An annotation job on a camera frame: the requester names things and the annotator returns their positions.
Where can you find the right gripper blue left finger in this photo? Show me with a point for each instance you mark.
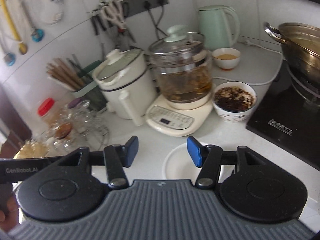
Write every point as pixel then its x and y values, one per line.
pixel 130 150

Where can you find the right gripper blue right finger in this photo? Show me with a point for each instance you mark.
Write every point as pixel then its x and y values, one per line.
pixel 197 151

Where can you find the white kitchen scissors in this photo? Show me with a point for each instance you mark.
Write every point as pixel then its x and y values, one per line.
pixel 111 11

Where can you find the person's left hand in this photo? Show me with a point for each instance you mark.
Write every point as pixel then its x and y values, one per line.
pixel 10 220

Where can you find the floral bowl with dark food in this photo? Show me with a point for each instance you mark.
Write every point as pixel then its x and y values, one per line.
pixel 234 101

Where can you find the glass pitcher with wooden lid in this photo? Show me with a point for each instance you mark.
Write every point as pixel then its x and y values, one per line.
pixel 63 136

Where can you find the white electric cooking pot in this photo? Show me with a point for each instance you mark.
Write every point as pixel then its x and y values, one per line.
pixel 126 82

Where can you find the red lid plastic jar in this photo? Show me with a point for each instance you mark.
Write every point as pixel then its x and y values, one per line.
pixel 49 111

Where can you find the glass health kettle cream base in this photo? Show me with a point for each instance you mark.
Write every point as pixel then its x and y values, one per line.
pixel 183 71

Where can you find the small bowl with yellow liquid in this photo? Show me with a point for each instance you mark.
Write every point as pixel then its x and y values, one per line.
pixel 226 58

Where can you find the black induction cooktop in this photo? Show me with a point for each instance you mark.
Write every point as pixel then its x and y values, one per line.
pixel 288 115

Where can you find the green chopstick holder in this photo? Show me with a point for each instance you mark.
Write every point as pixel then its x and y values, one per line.
pixel 78 81

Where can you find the mint green electric kettle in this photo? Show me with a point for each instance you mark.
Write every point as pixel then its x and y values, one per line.
pixel 220 26

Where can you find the stainless steel wok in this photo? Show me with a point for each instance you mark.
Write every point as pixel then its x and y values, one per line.
pixel 300 47

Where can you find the wire glass cup holder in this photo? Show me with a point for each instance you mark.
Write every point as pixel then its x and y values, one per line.
pixel 88 127

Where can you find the black wall power strip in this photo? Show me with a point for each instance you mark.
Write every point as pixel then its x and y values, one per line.
pixel 133 7

